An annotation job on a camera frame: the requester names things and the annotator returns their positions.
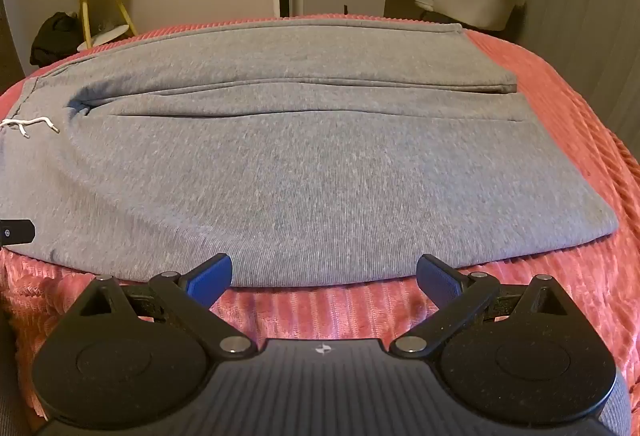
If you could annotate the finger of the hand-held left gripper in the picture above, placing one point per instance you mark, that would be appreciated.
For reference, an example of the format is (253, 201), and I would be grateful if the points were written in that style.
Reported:
(17, 232)

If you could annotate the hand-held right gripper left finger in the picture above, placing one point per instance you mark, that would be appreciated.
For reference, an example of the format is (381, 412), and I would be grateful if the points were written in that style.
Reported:
(211, 277)

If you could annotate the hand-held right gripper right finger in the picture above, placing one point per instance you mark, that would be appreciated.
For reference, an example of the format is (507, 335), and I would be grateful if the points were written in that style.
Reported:
(439, 278)

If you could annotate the grey pants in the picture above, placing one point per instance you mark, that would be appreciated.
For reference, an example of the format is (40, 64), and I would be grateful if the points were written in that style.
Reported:
(300, 155)

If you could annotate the black bag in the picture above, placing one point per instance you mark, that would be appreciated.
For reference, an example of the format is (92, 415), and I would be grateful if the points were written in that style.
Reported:
(55, 40)

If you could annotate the pink ribbed blanket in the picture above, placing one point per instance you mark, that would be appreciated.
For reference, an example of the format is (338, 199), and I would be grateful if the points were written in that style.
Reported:
(565, 115)

